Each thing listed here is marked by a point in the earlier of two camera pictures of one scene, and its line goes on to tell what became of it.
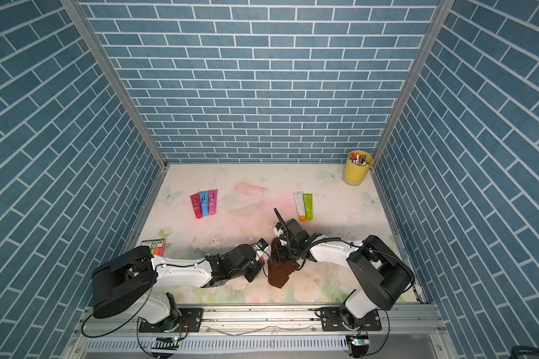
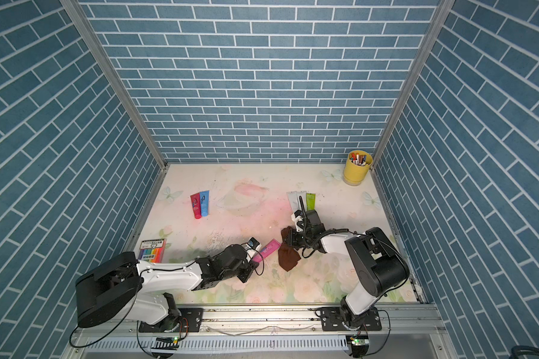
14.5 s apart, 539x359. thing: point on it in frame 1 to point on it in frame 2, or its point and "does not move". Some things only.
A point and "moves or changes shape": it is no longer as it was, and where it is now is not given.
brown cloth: x=278 y=271 moves or changes shape
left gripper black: x=256 y=270 does not move
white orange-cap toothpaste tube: x=299 y=201 does not move
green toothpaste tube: x=308 y=203 does not move
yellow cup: x=355 y=175 does not move
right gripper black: x=280 y=247 to x=294 y=235
